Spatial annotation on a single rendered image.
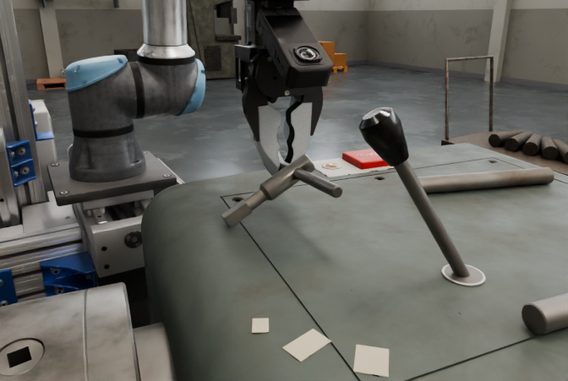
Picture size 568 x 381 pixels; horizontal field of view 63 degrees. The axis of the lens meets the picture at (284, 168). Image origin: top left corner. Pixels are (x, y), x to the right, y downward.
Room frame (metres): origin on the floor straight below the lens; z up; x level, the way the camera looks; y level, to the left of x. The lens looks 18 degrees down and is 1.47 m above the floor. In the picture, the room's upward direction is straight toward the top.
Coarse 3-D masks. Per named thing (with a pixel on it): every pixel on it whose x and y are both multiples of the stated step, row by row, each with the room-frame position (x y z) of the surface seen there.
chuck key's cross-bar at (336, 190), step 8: (280, 160) 0.53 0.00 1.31; (280, 168) 0.52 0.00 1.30; (296, 176) 0.47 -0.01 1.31; (304, 176) 0.45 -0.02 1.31; (312, 176) 0.44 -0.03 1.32; (312, 184) 0.43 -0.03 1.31; (320, 184) 0.42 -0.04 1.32; (328, 184) 0.41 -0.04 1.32; (328, 192) 0.40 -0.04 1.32; (336, 192) 0.40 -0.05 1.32
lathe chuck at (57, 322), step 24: (0, 312) 0.34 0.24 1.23; (24, 312) 0.33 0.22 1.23; (48, 312) 0.33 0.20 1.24; (72, 312) 0.33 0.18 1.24; (0, 336) 0.30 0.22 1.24; (24, 336) 0.30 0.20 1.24; (48, 336) 0.30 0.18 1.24; (72, 336) 0.30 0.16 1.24; (48, 360) 0.28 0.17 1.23; (72, 360) 0.28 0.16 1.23
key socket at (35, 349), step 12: (12, 348) 0.29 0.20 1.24; (24, 348) 0.29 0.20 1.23; (36, 348) 0.29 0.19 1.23; (0, 360) 0.28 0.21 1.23; (12, 360) 0.28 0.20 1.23; (24, 360) 0.29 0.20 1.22; (36, 360) 0.28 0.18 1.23; (0, 372) 0.27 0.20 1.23; (12, 372) 0.27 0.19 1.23; (24, 372) 0.27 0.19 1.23
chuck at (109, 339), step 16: (96, 288) 0.38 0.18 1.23; (112, 288) 0.37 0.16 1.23; (96, 304) 0.34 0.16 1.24; (112, 304) 0.34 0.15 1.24; (96, 320) 0.32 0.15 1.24; (112, 320) 0.32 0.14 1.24; (128, 320) 0.32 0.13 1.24; (96, 336) 0.30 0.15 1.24; (112, 336) 0.30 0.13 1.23; (128, 336) 0.30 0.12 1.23; (96, 352) 0.29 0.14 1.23; (112, 352) 0.29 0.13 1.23; (128, 352) 0.29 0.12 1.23; (96, 368) 0.27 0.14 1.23; (112, 368) 0.28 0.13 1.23; (128, 368) 0.28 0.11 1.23
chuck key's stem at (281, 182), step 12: (300, 156) 0.49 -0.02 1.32; (288, 168) 0.48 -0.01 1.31; (312, 168) 0.49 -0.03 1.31; (276, 180) 0.47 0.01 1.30; (288, 180) 0.47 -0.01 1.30; (264, 192) 0.47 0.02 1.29; (276, 192) 0.47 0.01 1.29; (240, 204) 0.46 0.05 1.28; (252, 204) 0.46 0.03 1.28; (228, 216) 0.45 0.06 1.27; (240, 216) 0.45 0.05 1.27
